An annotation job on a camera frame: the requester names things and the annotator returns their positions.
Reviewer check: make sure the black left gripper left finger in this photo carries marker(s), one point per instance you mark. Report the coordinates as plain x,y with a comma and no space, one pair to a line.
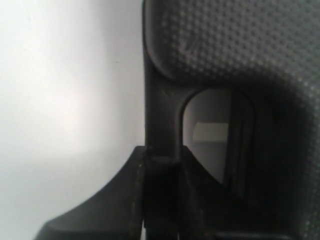
113,213

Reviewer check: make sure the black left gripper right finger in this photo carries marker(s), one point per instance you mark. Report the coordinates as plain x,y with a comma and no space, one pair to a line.
206,206

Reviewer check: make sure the black plastic tool case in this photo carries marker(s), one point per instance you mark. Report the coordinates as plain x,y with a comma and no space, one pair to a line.
268,52

